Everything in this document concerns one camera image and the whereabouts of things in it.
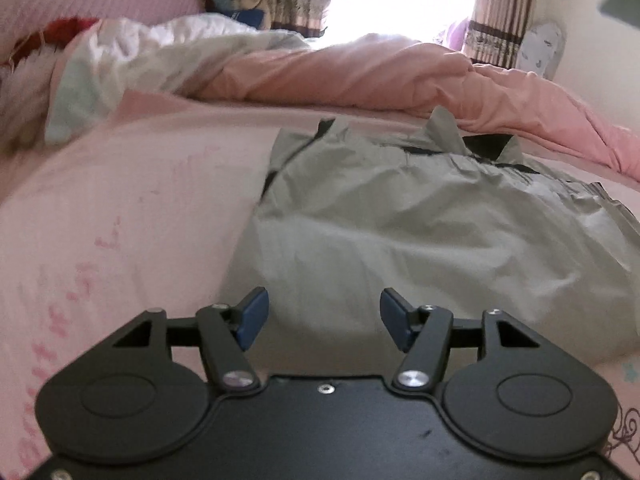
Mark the grey knitted clothes pile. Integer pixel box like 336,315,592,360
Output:
0,45,56,141

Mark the white patterned pillow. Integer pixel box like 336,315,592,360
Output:
515,20,568,78

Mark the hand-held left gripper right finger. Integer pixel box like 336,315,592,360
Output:
380,287,543,393

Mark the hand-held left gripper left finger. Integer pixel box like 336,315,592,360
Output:
112,286,270,393

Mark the pink duvet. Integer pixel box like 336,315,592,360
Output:
192,32,640,183

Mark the white and pink quilt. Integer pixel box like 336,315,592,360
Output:
45,12,311,143

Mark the red garment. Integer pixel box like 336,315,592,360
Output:
10,17,101,66

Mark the dark blue bag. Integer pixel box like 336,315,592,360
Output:
220,7,266,29

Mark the pink printed blanket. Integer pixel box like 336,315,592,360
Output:
0,90,640,480

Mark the purple cloth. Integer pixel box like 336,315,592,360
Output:
435,16,473,56

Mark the grey and black jacket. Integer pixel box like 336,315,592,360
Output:
220,106,640,366

